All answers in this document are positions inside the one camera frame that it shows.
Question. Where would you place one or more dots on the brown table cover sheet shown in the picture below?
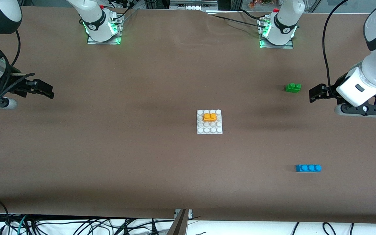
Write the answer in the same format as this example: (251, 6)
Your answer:
(188, 163)

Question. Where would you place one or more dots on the dark aluminium beam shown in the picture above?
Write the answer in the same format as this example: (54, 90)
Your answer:
(180, 225)

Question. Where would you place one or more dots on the orange background clutter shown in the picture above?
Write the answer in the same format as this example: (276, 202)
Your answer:
(256, 4)

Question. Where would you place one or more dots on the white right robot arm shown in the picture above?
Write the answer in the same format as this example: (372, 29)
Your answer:
(90, 9)

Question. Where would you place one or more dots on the small metal corner bracket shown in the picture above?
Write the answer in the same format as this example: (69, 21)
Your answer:
(191, 213)

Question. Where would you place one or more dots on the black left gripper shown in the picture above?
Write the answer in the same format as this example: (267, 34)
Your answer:
(330, 90)

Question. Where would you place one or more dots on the white studded base plate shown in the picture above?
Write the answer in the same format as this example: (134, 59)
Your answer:
(209, 129)

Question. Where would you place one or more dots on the white power strip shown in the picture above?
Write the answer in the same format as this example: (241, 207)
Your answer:
(191, 6)

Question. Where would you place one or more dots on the blue three-stud block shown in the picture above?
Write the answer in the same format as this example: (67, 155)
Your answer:
(307, 168)

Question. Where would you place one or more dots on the yellow two-stud block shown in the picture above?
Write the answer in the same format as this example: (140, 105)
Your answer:
(210, 118)

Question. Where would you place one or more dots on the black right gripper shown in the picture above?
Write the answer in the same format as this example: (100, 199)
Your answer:
(15, 85)

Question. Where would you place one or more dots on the green two-stud block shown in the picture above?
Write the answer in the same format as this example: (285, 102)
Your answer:
(292, 88)

